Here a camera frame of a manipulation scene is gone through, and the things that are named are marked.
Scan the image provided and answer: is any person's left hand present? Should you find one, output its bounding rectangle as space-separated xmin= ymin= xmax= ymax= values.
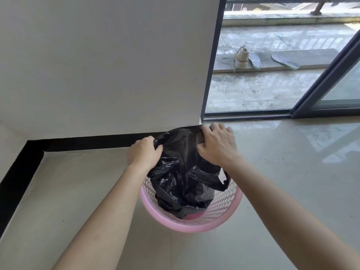
xmin=127 ymin=136 xmax=164 ymax=169

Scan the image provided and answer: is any person's right hand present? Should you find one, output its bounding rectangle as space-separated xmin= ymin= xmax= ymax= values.
xmin=196 ymin=122 xmax=239 ymax=166

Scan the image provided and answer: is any black plastic garbage bag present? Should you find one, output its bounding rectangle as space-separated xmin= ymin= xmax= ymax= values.
xmin=146 ymin=125 xmax=232 ymax=220

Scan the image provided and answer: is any person's left forearm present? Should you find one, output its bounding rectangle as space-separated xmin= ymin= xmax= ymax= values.
xmin=52 ymin=161 xmax=152 ymax=270

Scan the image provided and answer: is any person's right forearm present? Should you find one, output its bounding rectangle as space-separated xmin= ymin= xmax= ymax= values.
xmin=222 ymin=154 xmax=360 ymax=270

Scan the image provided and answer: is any pink plastic waste basket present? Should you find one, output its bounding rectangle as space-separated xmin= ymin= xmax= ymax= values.
xmin=139 ymin=171 xmax=244 ymax=233

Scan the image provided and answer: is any white sneaker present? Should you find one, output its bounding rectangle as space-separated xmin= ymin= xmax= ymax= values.
xmin=220 ymin=46 xmax=250 ymax=74

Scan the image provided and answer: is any grey shoe insole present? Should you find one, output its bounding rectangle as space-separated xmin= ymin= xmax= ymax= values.
xmin=271 ymin=52 xmax=300 ymax=70
xmin=249 ymin=52 xmax=262 ymax=70

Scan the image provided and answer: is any balcony metal railing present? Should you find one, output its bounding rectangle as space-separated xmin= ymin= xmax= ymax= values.
xmin=225 ymin=0 xmax=360 ymax=16

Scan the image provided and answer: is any dark sliding door frame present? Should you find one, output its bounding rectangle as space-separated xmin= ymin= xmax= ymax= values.
xmin=200 ymin=0 xmax=360 ymax=122

